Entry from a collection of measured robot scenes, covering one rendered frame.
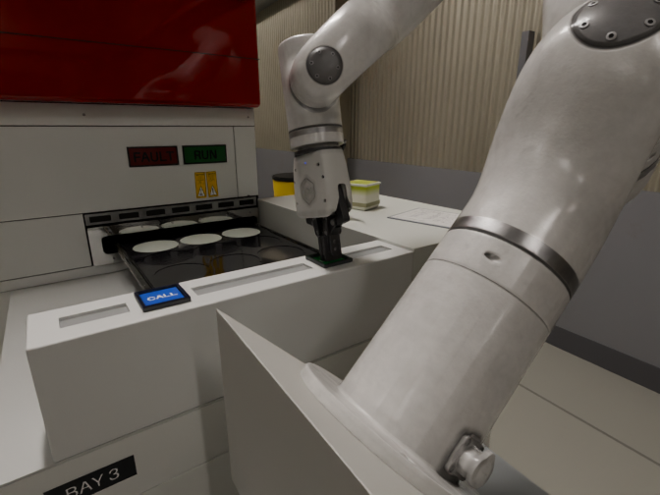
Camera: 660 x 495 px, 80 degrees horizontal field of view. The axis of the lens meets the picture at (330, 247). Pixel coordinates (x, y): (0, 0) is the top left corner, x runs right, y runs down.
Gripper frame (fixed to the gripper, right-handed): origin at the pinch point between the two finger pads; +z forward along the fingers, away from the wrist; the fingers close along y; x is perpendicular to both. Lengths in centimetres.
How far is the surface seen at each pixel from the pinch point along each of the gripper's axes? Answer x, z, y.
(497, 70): 185, -68, -81
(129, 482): -33.5, 23.5, -0.5
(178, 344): -25.8, 7.3, 2.9
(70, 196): -31, -15, -56
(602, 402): 149, 96, -20
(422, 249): 17.3, 3.3, 3.8
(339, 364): -1.3, 19.4, 0.4
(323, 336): -4.4, 13.3, 1.7
